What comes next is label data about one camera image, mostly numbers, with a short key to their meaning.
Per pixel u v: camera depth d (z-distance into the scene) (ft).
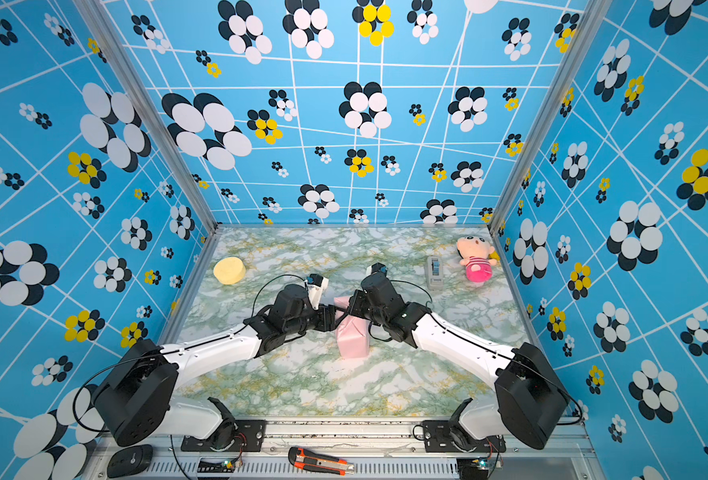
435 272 3.34
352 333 2.56
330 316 2.46
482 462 2.32
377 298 2.01
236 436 2.36
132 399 1.39
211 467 2.37
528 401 1.34
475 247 3.38
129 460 2.23
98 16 2.27
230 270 3.47
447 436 2.11
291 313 2.18
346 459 2.33
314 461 2.28
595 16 2.23
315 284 2.48
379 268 2.47
